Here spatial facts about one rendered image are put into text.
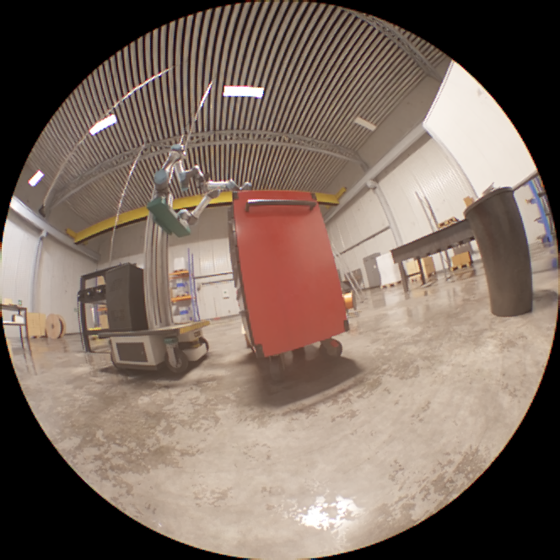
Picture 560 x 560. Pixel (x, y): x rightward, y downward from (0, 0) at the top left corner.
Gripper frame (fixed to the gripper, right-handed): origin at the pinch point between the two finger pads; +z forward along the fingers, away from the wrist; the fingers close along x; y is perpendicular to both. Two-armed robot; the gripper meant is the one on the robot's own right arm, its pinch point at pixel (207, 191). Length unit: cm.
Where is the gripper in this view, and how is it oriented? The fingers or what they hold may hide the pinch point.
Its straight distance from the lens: 145.4
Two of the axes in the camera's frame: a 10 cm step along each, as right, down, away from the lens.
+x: 2.5, -0.5, -9.7
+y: -8.1, 5.3, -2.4
